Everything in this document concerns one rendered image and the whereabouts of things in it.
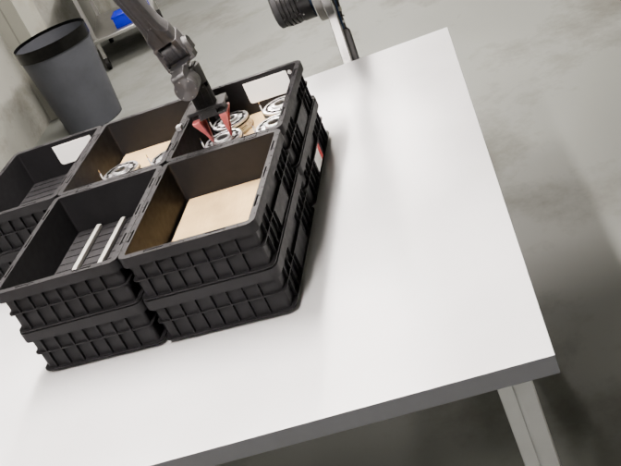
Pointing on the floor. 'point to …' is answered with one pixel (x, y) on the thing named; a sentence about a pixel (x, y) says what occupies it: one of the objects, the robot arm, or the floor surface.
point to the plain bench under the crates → (328, 303)
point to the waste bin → (70, 75)
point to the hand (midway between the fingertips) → (221, 135)
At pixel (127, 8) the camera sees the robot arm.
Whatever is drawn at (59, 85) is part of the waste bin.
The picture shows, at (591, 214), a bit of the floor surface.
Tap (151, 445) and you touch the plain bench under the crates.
